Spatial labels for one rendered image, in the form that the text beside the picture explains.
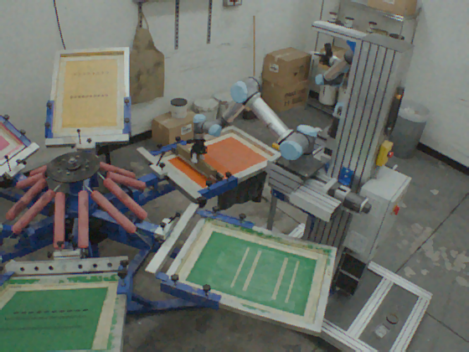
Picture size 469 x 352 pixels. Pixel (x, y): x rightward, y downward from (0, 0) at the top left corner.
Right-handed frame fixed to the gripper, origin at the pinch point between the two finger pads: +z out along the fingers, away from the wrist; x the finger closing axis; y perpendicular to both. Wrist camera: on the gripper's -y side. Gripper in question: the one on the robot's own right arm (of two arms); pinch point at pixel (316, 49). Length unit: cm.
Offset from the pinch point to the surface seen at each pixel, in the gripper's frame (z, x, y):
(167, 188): -33, -136, 58
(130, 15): 186, -103, -1
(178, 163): -13, -121, 56
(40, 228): -59, -216, 37
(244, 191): -36, -82, 80
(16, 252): -63, -234, 45
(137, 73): 181, -106, 63
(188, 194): -58, -128, 47
